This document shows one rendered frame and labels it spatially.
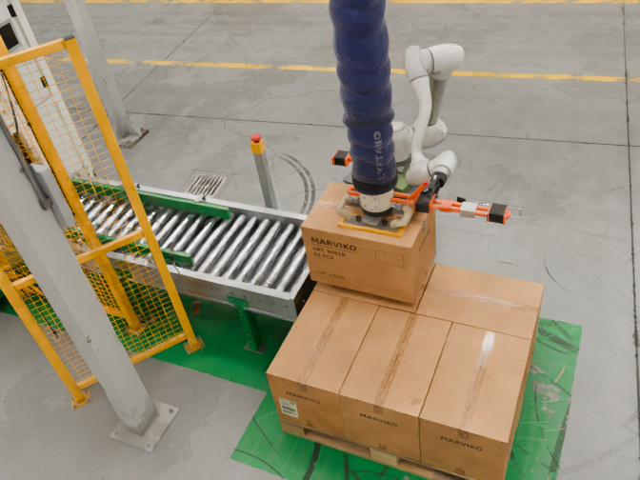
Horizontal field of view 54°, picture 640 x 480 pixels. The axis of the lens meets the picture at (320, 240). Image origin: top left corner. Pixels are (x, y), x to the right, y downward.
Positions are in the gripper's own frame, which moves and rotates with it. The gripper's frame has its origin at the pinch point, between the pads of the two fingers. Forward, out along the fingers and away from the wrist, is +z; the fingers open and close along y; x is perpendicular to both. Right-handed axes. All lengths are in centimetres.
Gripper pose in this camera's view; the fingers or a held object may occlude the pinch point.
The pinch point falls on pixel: (428, 202)
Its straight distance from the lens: 310.7
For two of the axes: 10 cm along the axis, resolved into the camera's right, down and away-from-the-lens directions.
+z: -4.0, 6.4, -6.6
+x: -9.1, -1.7, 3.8
